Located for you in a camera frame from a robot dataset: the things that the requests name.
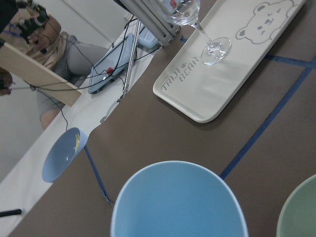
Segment light blue plastic cup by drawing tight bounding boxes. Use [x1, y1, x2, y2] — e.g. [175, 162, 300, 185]
[111, 160, 248, 237]

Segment green bowl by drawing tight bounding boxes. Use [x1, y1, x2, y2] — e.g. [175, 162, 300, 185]
[276, 175, 316, 237]

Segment blue bowl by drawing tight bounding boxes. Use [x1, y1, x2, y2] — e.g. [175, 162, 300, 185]
[42, 127, 88, 183]

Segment cream bear tray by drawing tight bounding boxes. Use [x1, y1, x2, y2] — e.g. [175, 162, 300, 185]
[153, 0, 304, 123]

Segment blue teach pendant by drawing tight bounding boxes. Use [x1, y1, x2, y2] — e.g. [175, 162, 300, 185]
[88, 33, 133, 94]

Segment metal rod tool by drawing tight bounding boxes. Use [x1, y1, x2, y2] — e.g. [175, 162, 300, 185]
[100, 19, 141, 123]

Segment clear wine glass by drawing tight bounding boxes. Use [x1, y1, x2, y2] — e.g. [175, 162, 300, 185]
[160, 0, 232, 66]

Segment wooden board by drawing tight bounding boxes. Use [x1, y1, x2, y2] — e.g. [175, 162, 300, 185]
[0, 40, 81, 106]

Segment person in beige shirt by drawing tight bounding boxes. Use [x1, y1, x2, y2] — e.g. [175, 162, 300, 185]
[0, 0, 109, 130]

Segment aluminium frame post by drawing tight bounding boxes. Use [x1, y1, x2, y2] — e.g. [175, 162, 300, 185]
[115, 0, 180, 46]

